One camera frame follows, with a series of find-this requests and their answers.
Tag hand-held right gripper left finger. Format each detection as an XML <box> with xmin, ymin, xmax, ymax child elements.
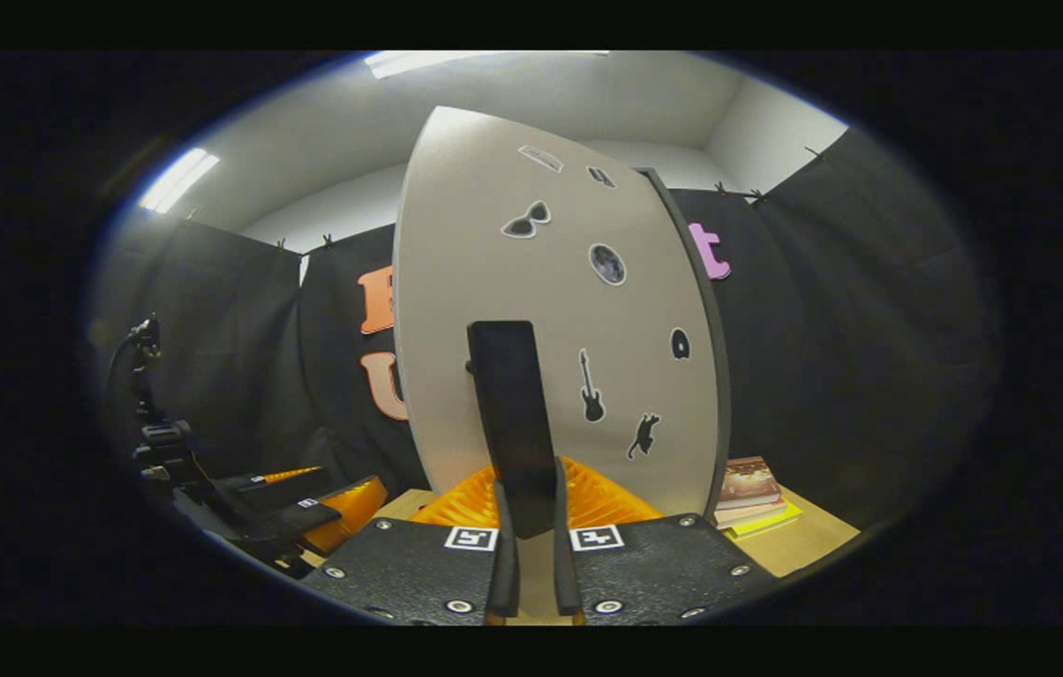
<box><xmin>301</xmin><ymin>456</ymin><xmax>523</xmax><ymax>626</ymax></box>

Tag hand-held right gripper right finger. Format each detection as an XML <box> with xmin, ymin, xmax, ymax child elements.
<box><xmin>552</xmin><ymin>456</ymin><xmax>781</xmax><ymax>626</ymax></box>

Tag dark grey cabinet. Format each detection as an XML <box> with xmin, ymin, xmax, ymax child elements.
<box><xmin>634</xmin><ymin>166</ymin><xmax>735</xmax><ymax>518</ymax></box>

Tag cream cabinet door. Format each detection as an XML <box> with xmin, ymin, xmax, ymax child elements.
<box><xmin>393</xmin><ymin>105</ymin><xmax>720</xmax><ymax>518</ymax></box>

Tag brown cover book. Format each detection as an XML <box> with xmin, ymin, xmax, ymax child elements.
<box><xmin>717</xmin><ymin>456</ymin><xmax>784</xmax><ymax>511</ymax></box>

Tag yellow green book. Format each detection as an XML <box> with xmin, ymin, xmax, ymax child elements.
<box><xmin>724</xmin><ymin>503</ymin><xmax>805</xmax><ymax>540</ymax></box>

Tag ceiling light strip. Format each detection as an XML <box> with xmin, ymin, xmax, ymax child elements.
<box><xmin>364</xmin><ymin>50</ymin><xmax>607</xmax><ymax>80</ymax></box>
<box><xmin>138</xmin><ymin>148</ymin><xmax>220</xmax><ymax>215</ymax></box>

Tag black backdrop cloth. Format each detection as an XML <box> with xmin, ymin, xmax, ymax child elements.
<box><xmin>89</xmin><ymin>127</ymin><xmax>1002</xmax><ymax>546</ymax></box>

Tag black door handle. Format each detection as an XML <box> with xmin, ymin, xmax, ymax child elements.
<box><xmin>465</xmin><ymin>320</ymin><xmax>562</xmax><ymax>540</ymax></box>

